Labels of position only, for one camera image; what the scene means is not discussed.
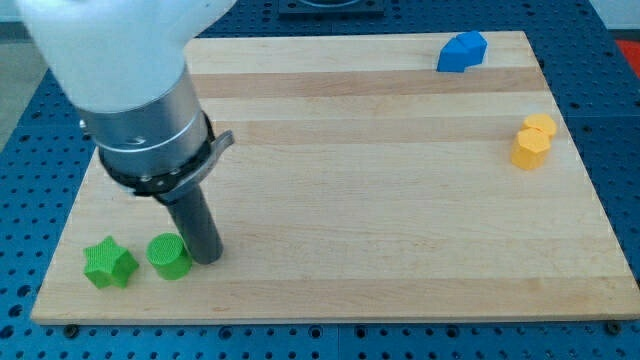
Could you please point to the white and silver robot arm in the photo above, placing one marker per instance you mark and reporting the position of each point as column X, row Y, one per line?
column 121, row 64

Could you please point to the light wooden board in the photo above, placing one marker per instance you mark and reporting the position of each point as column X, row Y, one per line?
column 362, row 186

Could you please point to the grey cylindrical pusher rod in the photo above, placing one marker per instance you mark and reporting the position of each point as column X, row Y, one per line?
column 192, row 218

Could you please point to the green cylinder block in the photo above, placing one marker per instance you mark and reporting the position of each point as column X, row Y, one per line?
column 168, row 256

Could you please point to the blue angled block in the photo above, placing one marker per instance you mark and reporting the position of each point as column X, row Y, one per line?
column 462, row 51

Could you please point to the yellow double hexagon block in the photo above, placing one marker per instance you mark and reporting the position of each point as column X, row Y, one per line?
column 532, row 142

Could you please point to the green star block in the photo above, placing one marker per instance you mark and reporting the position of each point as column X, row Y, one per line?
column 109, row 264

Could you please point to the red object at edge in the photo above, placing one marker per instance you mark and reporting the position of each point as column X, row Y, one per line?
column 631, row 52

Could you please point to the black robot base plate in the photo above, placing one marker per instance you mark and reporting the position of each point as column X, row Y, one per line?
column 299, row 8

